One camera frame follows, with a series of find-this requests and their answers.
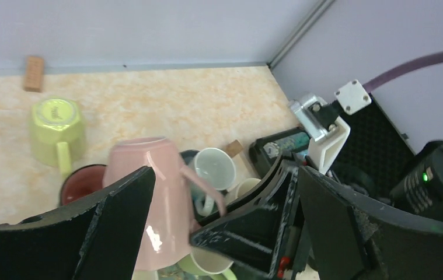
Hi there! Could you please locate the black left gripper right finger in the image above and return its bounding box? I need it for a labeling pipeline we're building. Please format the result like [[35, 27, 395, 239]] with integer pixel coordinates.
[[298, 166, 443, 279]]

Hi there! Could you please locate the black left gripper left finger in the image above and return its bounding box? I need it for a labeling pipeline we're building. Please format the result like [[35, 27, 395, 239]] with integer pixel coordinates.
[[0, 166, 155, 279]]

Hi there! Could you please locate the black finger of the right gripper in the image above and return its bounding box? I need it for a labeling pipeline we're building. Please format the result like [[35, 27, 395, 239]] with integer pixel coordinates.
[[190, 154, 299, 277]]

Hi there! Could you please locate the cream patterned mug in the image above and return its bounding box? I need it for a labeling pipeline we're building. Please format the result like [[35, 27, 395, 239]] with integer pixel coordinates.
[[225, 178, 261, 204]]

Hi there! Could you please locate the pink upside-down mug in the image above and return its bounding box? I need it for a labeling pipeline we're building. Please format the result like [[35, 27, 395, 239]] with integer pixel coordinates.
[[59, 164, 107, 206]]

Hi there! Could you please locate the pale pink tall mug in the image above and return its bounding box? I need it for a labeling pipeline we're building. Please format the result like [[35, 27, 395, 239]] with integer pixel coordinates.
[[103, 136, 227, 271]]

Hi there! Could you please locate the light green upside-down mug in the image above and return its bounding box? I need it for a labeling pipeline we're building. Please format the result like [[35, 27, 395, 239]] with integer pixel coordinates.
[[177, 247, 238, 280]]

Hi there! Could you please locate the white and blue mug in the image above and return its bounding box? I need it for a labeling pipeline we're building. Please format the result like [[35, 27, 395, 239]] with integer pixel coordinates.
[[188, 148, 236, 216]]

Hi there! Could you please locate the yellow mug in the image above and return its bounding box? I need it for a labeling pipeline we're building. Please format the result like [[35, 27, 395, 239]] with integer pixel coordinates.
[[131, 270, 159, 280]]

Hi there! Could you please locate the black poker chip case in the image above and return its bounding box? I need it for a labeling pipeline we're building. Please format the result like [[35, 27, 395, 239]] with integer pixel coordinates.
[[248, 92, 417, 202]]

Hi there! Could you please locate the brown wooden block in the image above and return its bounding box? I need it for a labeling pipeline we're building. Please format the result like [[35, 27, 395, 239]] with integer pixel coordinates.
[[224, 139, 243, 158]]

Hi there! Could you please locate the tan cylinder block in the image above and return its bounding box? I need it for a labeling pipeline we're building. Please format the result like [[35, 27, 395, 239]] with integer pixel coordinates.
[[23, 56, 44, 93]]

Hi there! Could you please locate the light green mug with handle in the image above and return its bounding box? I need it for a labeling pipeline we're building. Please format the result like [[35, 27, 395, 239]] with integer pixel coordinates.
[[29, 97, 86, 178]]

